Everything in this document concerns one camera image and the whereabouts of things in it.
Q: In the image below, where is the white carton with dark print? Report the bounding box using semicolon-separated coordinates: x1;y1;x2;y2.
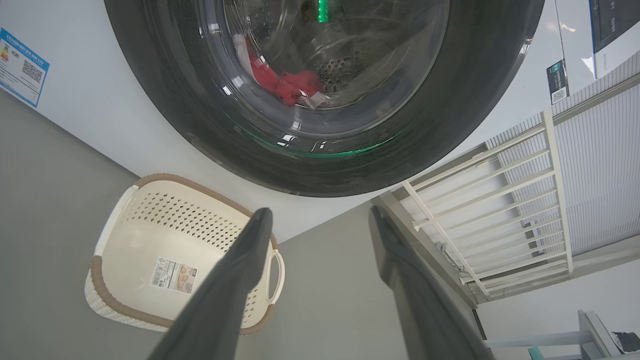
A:
552;0;640;81

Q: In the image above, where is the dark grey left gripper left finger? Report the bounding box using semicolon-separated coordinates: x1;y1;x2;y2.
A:
149;207;274;360

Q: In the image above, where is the red and white garment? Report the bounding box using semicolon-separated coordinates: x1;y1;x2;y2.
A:
232;34;331;110

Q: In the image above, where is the white ribbed panel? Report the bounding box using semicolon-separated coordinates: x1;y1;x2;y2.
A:
487;50;640;258

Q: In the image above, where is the white washing machine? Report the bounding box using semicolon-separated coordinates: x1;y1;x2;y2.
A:
0;0;568;246

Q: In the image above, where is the dark sticker with QR code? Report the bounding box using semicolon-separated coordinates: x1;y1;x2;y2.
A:
546;58;570;105

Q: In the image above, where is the washing machine glass door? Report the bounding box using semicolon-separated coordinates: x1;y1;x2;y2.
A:
104;0;546;197

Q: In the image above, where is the cream laundry basket brown rim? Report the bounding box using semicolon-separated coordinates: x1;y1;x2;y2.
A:
84;173;286;336

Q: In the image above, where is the paper label with barcode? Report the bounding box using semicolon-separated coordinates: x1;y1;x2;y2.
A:
151;257;198;295

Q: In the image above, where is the grey metal table frame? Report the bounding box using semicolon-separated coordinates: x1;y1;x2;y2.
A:
482;310;640;360

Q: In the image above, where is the white slatted rack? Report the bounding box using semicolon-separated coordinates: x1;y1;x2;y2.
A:
400;107;576;301

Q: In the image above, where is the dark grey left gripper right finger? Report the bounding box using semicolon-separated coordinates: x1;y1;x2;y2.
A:
369;205;494;360

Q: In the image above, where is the blue energy label sticker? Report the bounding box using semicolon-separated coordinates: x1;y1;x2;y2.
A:
0;27;51;108

